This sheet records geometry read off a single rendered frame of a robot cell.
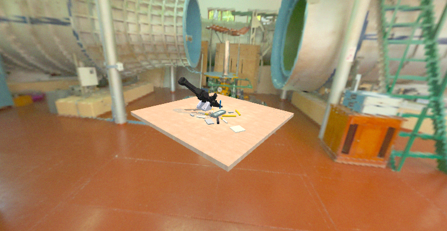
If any grey keyboard with white letter keys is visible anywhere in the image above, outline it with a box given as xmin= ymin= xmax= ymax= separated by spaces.
xmin=210 ymin=109 xmax=226 ymax=118

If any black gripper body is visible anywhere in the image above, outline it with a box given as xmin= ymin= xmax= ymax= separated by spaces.
xmin=207 ymin=96 xmax=217 ymax=107

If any cream flat rectangular slab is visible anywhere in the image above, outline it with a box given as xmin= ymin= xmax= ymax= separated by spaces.
xmin=229 ymin=125 xmax=246 ymax=133

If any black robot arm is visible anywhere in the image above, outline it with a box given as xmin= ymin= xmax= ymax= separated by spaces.
xmin=178 ymin=77 xmax=217 ymax=103

